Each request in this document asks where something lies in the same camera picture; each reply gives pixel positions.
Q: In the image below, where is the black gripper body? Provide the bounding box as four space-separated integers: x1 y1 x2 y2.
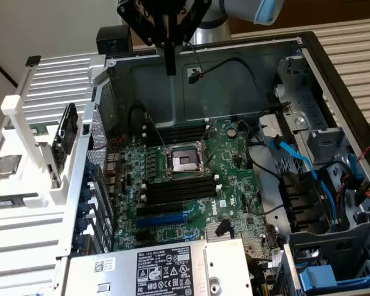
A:
116 0 213 47

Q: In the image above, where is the black block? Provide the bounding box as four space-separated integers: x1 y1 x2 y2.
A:
96 25 134 58

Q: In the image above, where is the open grey PC case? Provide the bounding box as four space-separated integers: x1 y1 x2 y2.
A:
55 30 370 296

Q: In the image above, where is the thin metal locking lever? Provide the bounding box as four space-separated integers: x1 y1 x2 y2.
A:
200 119 220 144
146 113 168 150

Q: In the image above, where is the metal CPU socket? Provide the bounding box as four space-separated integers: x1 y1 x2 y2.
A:
162 140 212 179

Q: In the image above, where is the black hard disk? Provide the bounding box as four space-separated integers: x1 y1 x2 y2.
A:
52 103 80 155

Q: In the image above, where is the green motherboard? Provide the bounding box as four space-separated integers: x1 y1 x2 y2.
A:
104 118 286 296

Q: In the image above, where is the plain brown cardboard box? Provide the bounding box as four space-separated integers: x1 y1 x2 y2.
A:
228 0 370 35

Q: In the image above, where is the long black expansion slot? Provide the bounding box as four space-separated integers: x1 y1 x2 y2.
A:
136 202 185 218

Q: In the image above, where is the blue expansion slot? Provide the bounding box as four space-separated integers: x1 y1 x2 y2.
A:
134 212 188 229

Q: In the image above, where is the silver chipset heatsink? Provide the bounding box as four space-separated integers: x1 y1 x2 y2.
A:
204 219 234 241

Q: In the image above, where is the white parts rack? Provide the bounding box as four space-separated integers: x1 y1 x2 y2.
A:
0 94 84 223

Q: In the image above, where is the short black expansion slot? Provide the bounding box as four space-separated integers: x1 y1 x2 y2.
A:
134 230 151 243

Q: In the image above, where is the black plastic shroud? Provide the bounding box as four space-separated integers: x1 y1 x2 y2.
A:
278 170 329 232

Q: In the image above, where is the silver CPU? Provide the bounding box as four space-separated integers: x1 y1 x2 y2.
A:
0 153 23 178

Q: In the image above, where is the silver power supply unit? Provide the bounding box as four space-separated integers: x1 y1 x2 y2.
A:
60 237 254 296

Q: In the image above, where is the grey metal disk bay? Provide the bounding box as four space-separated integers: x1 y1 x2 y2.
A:
288 221 370 296

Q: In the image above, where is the blue plastic bay latch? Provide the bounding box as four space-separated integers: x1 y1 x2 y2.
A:
298 264 370 291

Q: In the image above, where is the black wire with connector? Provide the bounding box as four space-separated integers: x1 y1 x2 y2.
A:
184 41 292 115

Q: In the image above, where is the blue SATA wire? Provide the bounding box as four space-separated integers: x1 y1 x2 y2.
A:
269 134 340 232

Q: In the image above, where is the graphics card with bracket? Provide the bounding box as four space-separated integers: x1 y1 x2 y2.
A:
36 135 69 189

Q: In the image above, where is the grey plastic bracket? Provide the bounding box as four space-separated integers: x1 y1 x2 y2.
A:
306 127 349 165

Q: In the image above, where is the blue flat wire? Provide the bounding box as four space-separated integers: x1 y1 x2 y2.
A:
347 153 364 186

